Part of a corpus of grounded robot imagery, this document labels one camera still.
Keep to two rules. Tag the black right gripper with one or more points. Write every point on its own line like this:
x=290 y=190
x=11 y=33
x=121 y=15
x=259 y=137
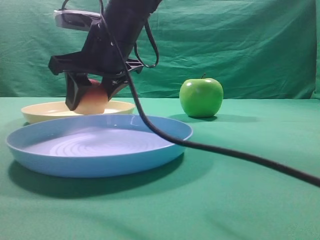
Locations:
x=98 y=57

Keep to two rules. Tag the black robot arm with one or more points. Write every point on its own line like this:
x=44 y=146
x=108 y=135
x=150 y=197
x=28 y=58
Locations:
x=112 y=36

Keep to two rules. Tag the blue plate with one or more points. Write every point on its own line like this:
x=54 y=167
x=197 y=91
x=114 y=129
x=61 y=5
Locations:
x=91 y=146

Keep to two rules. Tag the yellow plate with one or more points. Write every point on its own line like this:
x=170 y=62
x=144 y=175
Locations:
x=54 y=110

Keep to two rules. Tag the green apple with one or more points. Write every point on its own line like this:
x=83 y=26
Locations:
x=201 y=97

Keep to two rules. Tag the green tablecloth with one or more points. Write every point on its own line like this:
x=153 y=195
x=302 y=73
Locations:
x=200 y=196

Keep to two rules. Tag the green backdrop cloth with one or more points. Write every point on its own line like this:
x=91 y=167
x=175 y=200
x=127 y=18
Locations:
x=257 y=49

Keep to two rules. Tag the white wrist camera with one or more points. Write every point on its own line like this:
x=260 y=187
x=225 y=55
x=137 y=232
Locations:
x=75 y=19

